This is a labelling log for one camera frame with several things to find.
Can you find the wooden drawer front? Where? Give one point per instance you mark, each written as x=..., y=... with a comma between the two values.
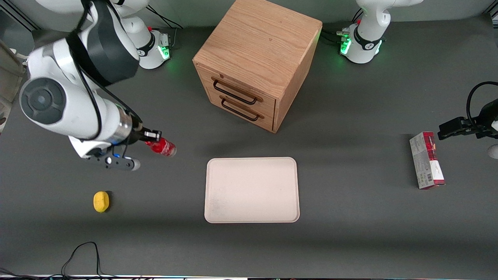
x=243, y=112
x=237, y=87

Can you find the grey and red carton box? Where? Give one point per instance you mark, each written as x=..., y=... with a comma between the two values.
x=426, y=160

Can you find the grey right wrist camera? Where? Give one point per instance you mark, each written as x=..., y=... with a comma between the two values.
x=116, y=162

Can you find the yellow lemon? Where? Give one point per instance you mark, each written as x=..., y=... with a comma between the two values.
x=101, y=202

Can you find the cream rectangular tray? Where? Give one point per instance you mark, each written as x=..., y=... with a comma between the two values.
x=251, y=189

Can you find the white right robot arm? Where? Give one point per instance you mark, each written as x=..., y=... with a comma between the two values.
x=78, y=77

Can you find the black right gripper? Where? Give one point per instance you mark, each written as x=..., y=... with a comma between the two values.
x=137, y=133

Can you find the red coke bottle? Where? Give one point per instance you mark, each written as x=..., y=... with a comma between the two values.
x=165, y=147

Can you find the wooden drawer cabinet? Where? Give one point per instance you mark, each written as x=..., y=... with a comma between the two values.
x=260, y=46

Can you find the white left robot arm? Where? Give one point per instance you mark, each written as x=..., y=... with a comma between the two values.
x=369, y=35

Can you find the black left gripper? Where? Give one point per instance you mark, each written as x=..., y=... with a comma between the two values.
x=486, y=118

